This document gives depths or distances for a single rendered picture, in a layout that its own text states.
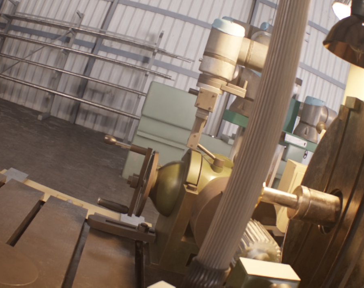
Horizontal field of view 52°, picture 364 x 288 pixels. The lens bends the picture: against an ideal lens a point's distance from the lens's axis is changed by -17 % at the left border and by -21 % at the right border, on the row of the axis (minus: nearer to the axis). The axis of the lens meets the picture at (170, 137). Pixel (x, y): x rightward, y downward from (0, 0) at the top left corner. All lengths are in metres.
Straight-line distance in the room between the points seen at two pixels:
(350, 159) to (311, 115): 1.64
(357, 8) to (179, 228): 0.70
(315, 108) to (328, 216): 1.71
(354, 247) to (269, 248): 0.21
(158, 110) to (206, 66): 5.36
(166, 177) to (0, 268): 0.57
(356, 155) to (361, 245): 0.23
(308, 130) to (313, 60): 8.71
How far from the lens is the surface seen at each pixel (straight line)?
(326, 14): 11.70
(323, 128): 1.35
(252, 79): 2.36
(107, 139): 1.17
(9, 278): 0.81
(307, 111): 2.59
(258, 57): 1.25
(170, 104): 6.48
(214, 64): 1.12
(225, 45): 1.13
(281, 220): 1.35
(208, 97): 1.09
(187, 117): 6.51
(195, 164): 1.12
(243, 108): 2.34
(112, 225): 1.24
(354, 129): 0.98
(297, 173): 1.33
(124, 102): 10.32
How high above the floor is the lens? 1.44
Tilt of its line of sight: 6 degrees down
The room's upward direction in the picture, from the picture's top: 18 degrees clockwise
